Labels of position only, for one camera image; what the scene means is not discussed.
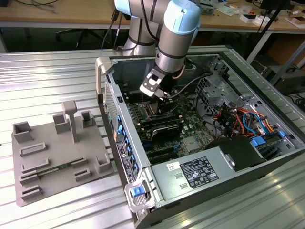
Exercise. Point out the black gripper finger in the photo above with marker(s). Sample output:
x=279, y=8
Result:
x=164, y=105

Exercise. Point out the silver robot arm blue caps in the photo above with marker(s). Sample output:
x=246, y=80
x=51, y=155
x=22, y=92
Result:
x=171, y=47

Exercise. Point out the black CPU socket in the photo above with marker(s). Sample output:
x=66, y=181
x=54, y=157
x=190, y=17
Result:
x=144, y=116

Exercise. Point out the black RAM slot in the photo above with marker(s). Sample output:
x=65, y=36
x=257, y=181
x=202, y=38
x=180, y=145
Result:
x=137, y=99
x=134, y=95
x=132, y=90
x=131, y=85

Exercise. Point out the black expansion slot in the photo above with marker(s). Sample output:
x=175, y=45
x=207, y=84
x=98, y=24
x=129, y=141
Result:
x=164, y=158
x=162, y=153
x=159, y=148

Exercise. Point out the black graphics card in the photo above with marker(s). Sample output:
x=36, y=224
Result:
x=166, y=133

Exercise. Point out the green motherboard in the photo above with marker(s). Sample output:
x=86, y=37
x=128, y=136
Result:
x=190, y=124

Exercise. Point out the grey black PC case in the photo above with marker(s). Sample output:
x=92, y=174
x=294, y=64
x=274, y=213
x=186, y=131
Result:
x=129, y=71

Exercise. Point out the silver metal disk bay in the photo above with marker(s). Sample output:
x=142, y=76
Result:
x=214, y=93

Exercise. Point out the silver chipset heatsink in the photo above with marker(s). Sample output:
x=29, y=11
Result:
x=190, y=144

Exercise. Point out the grey power supply unit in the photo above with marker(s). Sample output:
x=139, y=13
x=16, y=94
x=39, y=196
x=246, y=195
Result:
x=166, y=181

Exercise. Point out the black plastic shroud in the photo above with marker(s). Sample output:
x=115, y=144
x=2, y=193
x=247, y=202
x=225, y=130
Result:
x=240, y=152

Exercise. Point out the blue case latch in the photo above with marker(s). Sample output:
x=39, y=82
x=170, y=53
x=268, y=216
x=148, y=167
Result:
x=137, y=192

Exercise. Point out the black office chair base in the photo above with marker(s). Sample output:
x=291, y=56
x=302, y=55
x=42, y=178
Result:
x=84, y=35

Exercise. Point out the small white box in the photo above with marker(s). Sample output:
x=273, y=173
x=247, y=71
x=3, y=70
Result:
x=258, y=21

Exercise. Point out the grey plastic parts rack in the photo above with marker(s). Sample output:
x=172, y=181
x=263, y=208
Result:
x=59, y=148

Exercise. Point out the brown cardboard box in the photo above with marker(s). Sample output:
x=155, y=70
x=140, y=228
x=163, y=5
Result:
x=286, y=50

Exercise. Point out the long wooden desk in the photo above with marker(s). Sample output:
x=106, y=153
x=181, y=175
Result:
x=71, y=14

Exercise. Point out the black computer tower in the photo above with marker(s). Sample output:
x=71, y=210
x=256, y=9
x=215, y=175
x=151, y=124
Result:
x=293, y=82

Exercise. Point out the green RAM stick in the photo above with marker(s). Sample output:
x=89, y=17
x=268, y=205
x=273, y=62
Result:
x=53, y=169

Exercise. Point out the black monitor foot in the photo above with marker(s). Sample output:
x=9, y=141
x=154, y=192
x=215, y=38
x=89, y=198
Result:
x=274, y=3

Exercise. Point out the brown cardboard piece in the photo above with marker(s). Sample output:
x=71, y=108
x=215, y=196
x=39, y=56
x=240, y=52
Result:
x=297, y=21

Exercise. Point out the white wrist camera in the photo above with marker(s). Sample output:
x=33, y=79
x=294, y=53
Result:
x=151, y=84

